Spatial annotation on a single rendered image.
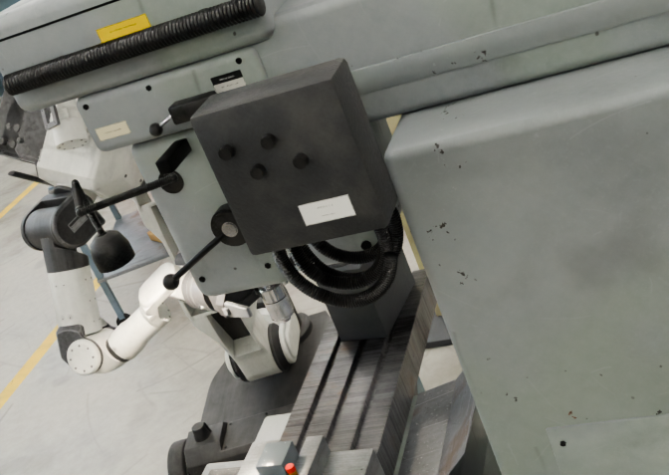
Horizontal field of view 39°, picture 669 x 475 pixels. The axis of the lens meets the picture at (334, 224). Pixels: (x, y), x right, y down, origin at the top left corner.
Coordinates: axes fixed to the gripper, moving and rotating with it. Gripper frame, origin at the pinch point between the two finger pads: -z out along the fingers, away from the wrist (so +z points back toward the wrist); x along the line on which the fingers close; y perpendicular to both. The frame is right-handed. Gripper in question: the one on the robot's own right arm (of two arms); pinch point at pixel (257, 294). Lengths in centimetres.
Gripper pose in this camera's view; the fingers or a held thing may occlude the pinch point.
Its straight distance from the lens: 179.7
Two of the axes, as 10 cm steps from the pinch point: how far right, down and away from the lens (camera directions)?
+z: -7.2, -0.3, 6.9
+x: 5.9, -5.3, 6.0
